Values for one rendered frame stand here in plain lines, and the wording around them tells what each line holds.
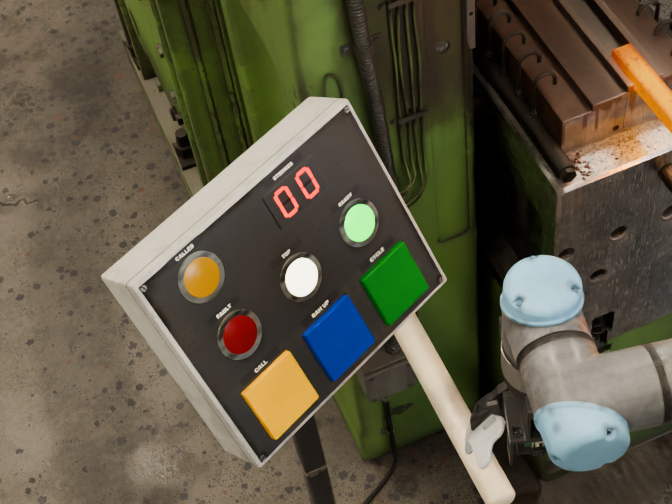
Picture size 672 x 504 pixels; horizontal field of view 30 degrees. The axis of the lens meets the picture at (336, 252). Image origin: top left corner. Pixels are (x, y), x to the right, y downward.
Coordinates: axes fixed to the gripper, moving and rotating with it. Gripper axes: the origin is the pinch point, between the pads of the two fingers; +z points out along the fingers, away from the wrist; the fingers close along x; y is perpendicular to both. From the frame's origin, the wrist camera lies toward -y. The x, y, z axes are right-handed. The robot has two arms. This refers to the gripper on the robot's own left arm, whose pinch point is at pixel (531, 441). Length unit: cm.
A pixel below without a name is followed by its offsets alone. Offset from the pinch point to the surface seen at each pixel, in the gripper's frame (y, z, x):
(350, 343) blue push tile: -11.8, -6.4, -19.8
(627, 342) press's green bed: -43, 51, 23
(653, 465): -41, 93, 32
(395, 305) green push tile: -16.9, -5.8, -14.1
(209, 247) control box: -14.3, -24.4, -33.4
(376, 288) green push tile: -17.5, -9.0, -16.1
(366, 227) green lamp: -22.3, -14.7, -16.5
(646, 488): -36, 93, 29
